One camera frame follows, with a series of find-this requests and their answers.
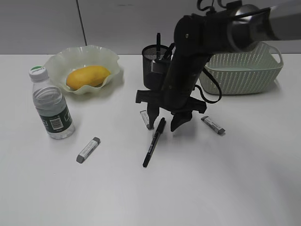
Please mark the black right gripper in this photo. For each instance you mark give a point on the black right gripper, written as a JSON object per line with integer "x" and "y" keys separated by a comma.
{"x": 179, "y": 105}

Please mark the black marker pen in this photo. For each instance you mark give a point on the black marker pen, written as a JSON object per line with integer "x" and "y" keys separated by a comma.
{"x": 154, "y": 141}
{"x": 158, "y": 43}

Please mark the grey white eraser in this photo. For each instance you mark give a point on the grey white eraser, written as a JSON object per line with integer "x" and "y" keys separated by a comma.
{"x": 213, "y": 125}
{"x": 145, "y": 118}
{"x": 88, "y": 149}

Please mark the yellow mango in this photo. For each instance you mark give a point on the yellow mango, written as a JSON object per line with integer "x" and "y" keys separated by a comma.
{"x": 91, "y": 75}

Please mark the clear water bottle green label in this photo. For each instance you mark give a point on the clear water bottle green label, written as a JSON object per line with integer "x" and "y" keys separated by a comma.
{"x": 50, "y": 104}

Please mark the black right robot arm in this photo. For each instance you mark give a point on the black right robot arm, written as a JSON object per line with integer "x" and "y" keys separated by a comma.
{"x": 171, "y": 76}

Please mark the black mesh pen holder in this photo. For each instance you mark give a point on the black mesh pen holder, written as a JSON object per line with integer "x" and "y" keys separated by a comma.
{"x": 149, "y": 53}

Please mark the pale green woven basket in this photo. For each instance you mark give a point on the pale green woven basket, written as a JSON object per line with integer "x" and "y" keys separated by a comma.
{"x": 248, "y": 72}

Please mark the pale green wavy plate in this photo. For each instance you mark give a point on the pale green wavy plate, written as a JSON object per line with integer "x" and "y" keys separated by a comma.
{"x": 62, "y": 64}

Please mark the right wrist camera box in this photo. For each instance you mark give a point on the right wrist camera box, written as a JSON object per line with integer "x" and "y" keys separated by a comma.
{"x": 155, "y": 74}

